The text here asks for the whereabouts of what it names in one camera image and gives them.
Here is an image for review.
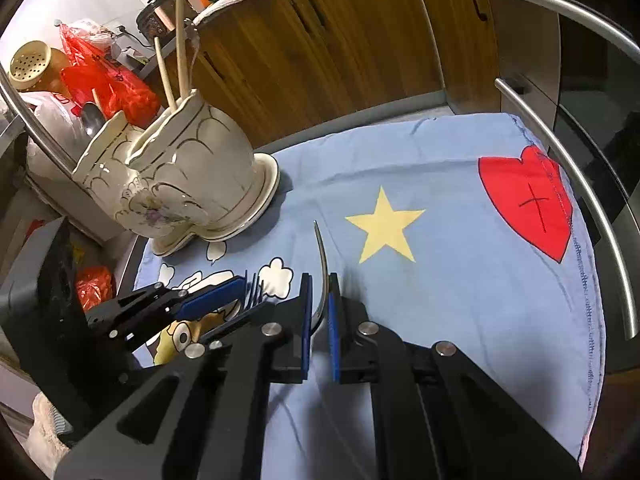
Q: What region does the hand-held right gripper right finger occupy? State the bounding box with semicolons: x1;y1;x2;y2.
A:
327;272;584;480

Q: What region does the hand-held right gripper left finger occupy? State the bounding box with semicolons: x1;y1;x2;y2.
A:
52;274;314;480

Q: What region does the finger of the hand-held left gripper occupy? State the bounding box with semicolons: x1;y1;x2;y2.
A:
85;276;247;332
108;302;281;357

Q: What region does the stainless steel fork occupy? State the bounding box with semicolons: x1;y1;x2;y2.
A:
299;220;335;335
242;270;268;311

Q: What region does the cream floral ceramic utensil holder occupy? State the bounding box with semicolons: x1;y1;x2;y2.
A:
71;87;258;234

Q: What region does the stainless steel spoon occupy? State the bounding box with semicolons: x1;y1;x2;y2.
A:
81;102;109;137

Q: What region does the plain wooden chopstick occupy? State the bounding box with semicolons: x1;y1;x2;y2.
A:
153;36;177;110
174;0;193;98

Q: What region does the red plastic bag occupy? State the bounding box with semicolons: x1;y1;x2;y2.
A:
75;266;117;317
59;24;162;127

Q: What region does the blue cartoon printed cloth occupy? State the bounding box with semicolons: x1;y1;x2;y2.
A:
132;112;603;480

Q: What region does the white fluffy cloth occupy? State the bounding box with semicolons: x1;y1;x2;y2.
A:
24;392;72;480

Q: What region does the white plastic bag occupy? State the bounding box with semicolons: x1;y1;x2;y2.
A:
20;92;101;182

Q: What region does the beige plastic colander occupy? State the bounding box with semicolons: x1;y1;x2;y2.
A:
9;40;72;97

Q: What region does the wooden kitchen cabinet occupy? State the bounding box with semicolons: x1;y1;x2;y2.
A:
135;0;501;157

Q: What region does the electric pressure cooker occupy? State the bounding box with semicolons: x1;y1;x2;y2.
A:
136;0;189;42

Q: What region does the white towel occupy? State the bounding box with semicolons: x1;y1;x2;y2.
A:
192;0;259;26

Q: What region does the built-in steel oven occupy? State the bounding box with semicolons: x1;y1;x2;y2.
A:
462;0;640;373

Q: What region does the curved chrome rail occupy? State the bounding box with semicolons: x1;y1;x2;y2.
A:
0;67;82;184

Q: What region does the flower-handled spoon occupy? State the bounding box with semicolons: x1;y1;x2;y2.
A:
184;19;202;70

